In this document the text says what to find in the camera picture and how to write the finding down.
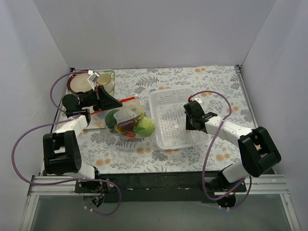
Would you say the floral serving tray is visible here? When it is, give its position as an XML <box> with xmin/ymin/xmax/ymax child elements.
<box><xmin>62</xmin><ymin>71</ymin><xmax>122</xmax><ymax>129</ymax></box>

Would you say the cream mug black handle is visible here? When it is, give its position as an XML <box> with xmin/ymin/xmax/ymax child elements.
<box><xmin>96</xmin><ymin>74</ymin><xmax>114</xmax><ymax>93</ymax></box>

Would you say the fake green cabbage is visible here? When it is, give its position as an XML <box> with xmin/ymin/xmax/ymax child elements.
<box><xmin>133</xmin><ymin>116</ymin><xmax>155</xmax><ymax>138</ymax></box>

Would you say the red rimmed cream plate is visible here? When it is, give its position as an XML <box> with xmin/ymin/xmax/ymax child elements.
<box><xmin>67</xmin><ymin>73</ymin><xmax>92</xmax><ymax>93</ymax></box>

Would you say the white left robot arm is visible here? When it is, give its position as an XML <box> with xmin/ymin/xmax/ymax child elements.
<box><xmin>43</xmin><ymin>86</ymin><xmax>122</xmax><ymax>193</ymax></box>

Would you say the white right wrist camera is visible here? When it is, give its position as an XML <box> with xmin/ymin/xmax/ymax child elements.
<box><xmin>188</xmin><ymin>95</ymin><xmax>203</xmax><ymax>104</ymax></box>

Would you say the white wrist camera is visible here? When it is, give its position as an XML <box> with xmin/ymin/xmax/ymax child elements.
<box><xmin>87</xmin><ymin>70</ymin><xmax>100</xmax><ymax>90</ymax></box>
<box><xmin>188</xmin><ymin>95</ymin><xmax>203</xmax><ymax>104</ymax></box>

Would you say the white plastic mesh basket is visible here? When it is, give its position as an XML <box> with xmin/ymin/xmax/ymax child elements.
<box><xmin>148</xmin><ymin>87</ymin><xmax>211</xmax><ymax>150</ymax></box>

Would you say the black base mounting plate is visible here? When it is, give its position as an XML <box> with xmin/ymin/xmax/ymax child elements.
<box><xmin>75</xmin><ymin>171</ymin><xmax>240</xmax><ymax>203</ymax></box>

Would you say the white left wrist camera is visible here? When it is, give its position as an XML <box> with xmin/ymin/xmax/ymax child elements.
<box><xmin>87</xmin><ymin>70</ymin><xmax>100</xmax><ymax>90</ymax></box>

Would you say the floral table mat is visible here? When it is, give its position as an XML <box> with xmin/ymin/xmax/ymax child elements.
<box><xmin>78</xmin><ymin>66</ymin><xmax>256</xmax><ymax>173</ymax></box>

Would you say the fake green pepper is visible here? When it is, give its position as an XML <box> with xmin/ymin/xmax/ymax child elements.
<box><xmin>104</xmin><ymin>109</ymin><xmax>119</xmax><ymax>127</ymax></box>

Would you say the aluminium frame rail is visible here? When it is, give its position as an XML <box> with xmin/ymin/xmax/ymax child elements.
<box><xmin>28</xmin><ymin>172</ymin><xmax>289</xmax><ymax>195</ymax></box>

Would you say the clear zip top bag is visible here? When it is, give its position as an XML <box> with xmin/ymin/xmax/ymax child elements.
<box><xmin>90</xmin><ymin>95</ymin><xmax>149</xmax><ymax>139</ymax></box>

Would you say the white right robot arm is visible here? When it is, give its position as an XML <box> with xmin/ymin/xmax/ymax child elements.
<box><xmin>184</xmin><ymin>101</ymin><xmax>282</xmax><ymax>191</ymax></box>

